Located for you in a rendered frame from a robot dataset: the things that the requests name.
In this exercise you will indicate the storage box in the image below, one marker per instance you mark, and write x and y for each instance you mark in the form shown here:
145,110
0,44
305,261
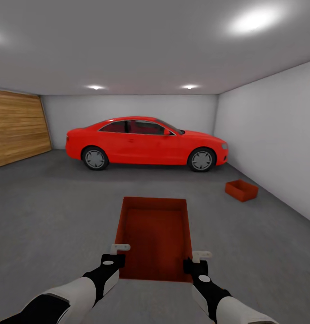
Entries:
157,230
241,190

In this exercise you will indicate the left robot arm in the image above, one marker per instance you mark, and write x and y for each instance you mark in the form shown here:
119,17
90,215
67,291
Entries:
70,303

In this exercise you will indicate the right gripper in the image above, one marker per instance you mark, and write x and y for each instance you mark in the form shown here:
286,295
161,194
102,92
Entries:
189,266

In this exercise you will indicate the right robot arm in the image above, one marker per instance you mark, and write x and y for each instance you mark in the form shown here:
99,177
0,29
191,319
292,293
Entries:
218,303

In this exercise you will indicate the car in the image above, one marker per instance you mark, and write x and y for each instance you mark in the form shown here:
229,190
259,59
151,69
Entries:
144,140

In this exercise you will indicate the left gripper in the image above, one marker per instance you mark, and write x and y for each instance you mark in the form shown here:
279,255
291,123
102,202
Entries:
120,258

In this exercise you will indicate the garage door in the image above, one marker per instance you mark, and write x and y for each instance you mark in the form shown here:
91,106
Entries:
23,131

